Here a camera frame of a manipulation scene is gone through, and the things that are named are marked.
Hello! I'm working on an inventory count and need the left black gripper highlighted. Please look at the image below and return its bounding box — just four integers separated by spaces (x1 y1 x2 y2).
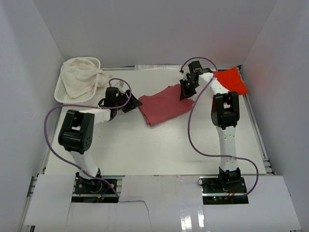
114 89 142 113

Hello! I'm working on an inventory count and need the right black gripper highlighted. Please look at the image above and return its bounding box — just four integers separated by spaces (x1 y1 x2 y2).
180 79 199 101

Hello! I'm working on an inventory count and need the pink t shirt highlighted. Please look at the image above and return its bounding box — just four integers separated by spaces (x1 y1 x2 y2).
139 84 194 127

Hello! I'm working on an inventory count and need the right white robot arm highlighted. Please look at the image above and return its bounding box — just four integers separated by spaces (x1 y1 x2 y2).
180 60 241 193

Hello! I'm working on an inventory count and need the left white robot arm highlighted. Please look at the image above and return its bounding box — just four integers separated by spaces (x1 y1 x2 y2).
58 87 142 193

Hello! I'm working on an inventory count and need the paper sheet at back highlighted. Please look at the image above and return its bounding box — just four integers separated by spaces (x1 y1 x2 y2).
135 65 181 71

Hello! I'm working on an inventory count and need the folded orange t shirt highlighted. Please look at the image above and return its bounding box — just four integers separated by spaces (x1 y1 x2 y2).
216 67 248 95

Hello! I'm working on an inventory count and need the cream white t shirt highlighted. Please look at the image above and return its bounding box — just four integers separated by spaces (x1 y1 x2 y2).
60 58 109 98

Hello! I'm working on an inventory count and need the white plastic basket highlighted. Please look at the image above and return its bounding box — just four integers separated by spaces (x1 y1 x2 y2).
54 57 100 104

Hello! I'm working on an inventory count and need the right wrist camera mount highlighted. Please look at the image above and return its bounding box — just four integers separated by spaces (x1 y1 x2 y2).
180 66 190 79

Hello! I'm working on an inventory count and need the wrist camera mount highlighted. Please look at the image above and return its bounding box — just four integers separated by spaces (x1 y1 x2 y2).
114 81 125 89
180 66 190 79

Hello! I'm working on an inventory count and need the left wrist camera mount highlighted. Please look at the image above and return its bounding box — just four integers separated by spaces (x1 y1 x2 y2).
114 81 125 89

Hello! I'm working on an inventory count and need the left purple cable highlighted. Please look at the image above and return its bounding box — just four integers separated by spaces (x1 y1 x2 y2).
43 77 132 198

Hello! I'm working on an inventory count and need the purple cable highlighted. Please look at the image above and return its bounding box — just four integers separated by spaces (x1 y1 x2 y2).
181 57 259 199
43 77 132 198

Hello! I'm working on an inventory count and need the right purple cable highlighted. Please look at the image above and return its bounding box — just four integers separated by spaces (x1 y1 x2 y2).
181 57 259 199

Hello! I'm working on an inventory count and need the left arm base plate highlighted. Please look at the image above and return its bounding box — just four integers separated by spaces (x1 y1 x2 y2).
71 172 120 203

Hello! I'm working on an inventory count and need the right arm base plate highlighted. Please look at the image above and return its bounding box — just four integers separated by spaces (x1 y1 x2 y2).
197 177 249 205

